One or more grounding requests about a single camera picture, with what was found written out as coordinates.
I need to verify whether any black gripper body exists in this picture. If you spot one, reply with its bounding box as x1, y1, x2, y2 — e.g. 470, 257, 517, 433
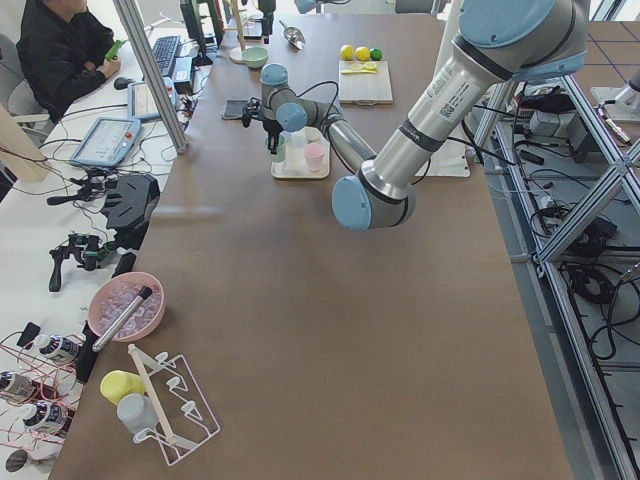
258, 0, 276, 21
241, 97, 280, 136

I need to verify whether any mint green cup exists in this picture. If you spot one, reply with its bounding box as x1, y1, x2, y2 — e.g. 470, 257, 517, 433
264, 134, 287, 163

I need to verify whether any light blue cup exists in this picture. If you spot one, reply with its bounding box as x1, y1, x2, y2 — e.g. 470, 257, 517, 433
290, 132, 307, 149

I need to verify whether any pink cup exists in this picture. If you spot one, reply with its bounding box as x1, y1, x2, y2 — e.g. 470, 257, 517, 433
303, 142, 324, 172

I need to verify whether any cream white cup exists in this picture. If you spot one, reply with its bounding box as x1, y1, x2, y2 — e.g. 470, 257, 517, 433
304, 127, 322, 143

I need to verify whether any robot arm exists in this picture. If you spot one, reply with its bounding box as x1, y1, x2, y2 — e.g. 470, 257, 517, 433
242, 0, 589, 231
258, 0, 347, 44

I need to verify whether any cream plastic tray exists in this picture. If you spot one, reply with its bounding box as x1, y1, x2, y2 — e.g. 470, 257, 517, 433
271, 132, 330, 180

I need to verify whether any grey folded cloth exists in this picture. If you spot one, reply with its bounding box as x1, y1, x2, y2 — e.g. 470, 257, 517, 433
221, 99, 250, 120

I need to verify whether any metal ice scoop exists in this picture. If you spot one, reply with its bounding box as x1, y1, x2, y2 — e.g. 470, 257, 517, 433
279, 20, 306, 50

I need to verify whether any mint green bowl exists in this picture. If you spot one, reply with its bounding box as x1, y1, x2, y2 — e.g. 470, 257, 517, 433
241, 46, 269, 69

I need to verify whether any black monitor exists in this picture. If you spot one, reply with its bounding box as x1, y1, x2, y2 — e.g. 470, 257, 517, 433
179, 0, 224, 67

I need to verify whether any yellow lemon right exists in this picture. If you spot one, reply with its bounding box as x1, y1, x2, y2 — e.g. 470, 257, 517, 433
340, 44, 355, 61

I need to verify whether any yellow lemon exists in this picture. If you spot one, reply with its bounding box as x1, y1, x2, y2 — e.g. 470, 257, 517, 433
355, 46, 371, 62
340, 44, 355, 61

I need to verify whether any yellow lemon left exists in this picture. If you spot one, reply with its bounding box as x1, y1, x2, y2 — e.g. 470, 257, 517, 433
355, 46, 371, 62

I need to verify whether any black keyboard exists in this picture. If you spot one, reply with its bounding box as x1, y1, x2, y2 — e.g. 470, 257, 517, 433
152, 35, 181, 77

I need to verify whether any wooden cutting board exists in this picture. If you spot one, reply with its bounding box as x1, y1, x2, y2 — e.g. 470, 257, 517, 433
339, 61, 393, 105

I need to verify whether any green lime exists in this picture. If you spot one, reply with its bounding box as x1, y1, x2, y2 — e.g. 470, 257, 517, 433
369, 48, 383, 61

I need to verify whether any yellow plastic knife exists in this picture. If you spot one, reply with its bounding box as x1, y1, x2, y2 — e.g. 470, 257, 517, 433
340, 69, 378, 75

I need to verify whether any teach pendant tablet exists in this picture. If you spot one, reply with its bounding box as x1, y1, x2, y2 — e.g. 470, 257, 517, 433
69, 117, 141, 168

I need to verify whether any seated person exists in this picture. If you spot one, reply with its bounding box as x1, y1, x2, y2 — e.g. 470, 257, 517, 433
16, 0, 121, 123

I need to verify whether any metal muddler tool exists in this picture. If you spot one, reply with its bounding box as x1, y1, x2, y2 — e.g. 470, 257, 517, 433
92, 286, 153, 352

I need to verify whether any pink bowl with ice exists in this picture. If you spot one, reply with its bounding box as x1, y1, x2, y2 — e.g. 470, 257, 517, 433
88, 272, 166, 342

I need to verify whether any yellow cup on rack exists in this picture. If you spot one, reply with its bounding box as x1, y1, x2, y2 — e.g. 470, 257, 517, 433
100, 370, 146, 405

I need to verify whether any grey cup on rack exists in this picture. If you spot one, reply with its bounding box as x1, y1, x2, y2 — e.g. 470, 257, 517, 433
117, 393, 159, 434

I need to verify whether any aluminium frame post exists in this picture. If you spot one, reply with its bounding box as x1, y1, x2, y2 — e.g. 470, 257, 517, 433
113, 0, 188, 154

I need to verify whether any white wire cup rack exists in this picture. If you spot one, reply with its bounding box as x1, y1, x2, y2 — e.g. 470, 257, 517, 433
128, 344, 222, 467

